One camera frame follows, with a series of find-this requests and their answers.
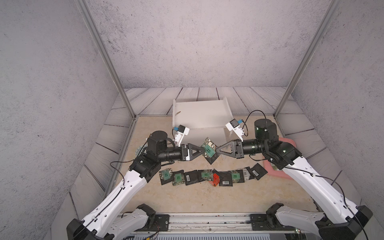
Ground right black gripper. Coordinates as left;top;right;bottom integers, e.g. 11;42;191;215
216;139;269;160

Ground green tea bag top shelf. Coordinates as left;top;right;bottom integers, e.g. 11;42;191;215
198;170;214;182

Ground white two-tier shelf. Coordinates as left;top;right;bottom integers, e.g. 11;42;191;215
173;98;234;147

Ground metal base rail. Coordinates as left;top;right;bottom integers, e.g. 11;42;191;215
120;213;307;240

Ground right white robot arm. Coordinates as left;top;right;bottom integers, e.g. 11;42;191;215
217;119;373;240

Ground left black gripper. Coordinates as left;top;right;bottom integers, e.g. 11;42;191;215
156;144;204;164

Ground small green tea bag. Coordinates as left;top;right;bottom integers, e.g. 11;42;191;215
230;169;245;184
201;138;220;165

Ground pink tray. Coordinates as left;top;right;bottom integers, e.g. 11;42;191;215
264;137;297;180

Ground left metal frame post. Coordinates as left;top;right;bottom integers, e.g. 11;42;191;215
75;0;136;118

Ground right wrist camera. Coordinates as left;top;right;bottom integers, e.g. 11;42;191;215
226;119;245;142

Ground yellow patterned bowl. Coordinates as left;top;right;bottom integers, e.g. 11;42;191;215
135;144;148;157

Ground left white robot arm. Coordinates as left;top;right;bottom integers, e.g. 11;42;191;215
67;131;205;240

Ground metal frame post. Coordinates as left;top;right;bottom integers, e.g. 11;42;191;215
75;0;136;118
273;0;341;119

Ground right metal frame post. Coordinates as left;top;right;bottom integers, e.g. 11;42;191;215
273;0;341;119

